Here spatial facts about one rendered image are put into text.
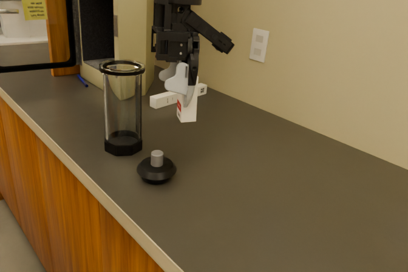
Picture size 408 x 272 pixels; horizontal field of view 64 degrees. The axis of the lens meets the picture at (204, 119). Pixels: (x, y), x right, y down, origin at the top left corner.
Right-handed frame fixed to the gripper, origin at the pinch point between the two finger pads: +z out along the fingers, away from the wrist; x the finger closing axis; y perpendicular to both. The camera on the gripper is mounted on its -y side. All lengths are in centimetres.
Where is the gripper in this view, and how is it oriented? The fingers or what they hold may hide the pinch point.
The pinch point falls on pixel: (186, 96)
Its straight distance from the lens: 69.3
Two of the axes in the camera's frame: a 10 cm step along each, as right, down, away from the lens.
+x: 2.9, 4.0, -8.7
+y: -9.5, 0.4, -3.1
